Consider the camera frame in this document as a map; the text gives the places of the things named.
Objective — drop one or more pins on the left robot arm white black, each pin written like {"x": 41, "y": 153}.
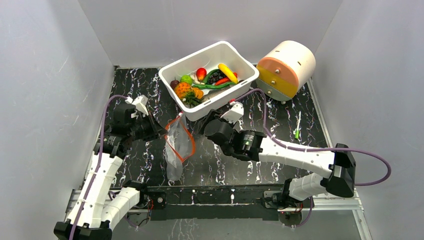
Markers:
{"x": 92, "y": 218}

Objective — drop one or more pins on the round pastel drawer cabinet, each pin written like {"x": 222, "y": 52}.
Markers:
{"x": 285, "y": 70}

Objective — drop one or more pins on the green toy lime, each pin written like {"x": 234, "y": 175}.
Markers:
{"x": 186, "y": 79}

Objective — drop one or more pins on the red toy chili pepper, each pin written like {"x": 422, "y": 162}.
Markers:
{"x": 224, "y": 82}

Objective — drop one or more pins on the yellow toy banana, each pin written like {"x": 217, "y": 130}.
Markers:
{"x": 228, "y": 73}

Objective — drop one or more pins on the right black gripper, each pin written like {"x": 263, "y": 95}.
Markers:
{"x": 209, "y": 120}

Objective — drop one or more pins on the green white pen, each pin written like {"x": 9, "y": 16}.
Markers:
{"x": 297, "y": 129}

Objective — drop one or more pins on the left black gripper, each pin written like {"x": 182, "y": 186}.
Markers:
{"x": 157, "y": 130}

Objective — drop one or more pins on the green toy bean pod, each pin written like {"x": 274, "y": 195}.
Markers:
{"x": 212, "y": 87}

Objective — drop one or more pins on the dark brown toy plum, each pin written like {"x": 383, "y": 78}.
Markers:
{"x": 173, "y": 84}

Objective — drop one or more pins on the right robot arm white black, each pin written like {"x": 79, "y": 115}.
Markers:
{"x": 332, "y": 171}

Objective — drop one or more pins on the white plastic bin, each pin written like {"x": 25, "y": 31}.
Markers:
{"x": 207, "y": 79}

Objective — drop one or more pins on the orange toy pineapple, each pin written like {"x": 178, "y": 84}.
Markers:
{"x": 190, "y": 96}

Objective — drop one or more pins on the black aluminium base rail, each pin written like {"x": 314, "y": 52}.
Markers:
{"x": 251, "y": 201}

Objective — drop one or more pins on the clear zip bag orange zipper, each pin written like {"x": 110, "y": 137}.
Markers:
{"x": 179, "y": 146}

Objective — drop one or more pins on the dark toy grapes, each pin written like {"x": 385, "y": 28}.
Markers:
{"x": 214, "y": 77}

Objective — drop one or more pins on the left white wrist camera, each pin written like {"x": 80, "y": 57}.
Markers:
{"x": 140, "y": 103}

